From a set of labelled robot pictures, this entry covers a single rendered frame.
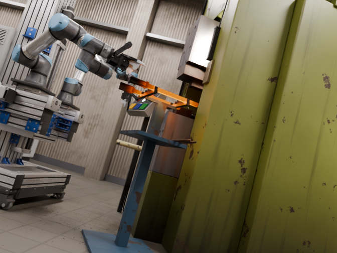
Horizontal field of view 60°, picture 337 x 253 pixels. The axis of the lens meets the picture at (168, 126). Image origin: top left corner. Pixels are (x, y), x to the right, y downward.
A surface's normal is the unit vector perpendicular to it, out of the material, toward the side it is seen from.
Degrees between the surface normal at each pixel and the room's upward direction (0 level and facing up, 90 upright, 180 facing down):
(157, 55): 90
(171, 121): 90
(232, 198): 90
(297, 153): 90
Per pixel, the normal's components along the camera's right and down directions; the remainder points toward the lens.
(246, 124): 0.26, -0.07
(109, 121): -0.07, -0.16
